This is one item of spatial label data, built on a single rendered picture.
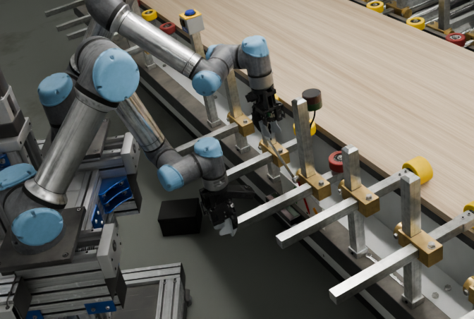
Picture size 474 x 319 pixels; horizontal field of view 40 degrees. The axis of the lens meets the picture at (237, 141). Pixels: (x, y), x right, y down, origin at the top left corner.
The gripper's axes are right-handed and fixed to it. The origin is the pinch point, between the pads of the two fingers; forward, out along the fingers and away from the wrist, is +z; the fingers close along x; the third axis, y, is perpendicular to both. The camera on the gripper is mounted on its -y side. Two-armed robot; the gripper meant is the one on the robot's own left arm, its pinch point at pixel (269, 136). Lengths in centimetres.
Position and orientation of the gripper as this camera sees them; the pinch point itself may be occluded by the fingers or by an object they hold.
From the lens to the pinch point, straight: 210.8
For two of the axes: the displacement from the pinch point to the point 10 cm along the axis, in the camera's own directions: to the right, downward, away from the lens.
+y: 4.7, 4.0, -7.9
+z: 1.8, 8.3, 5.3
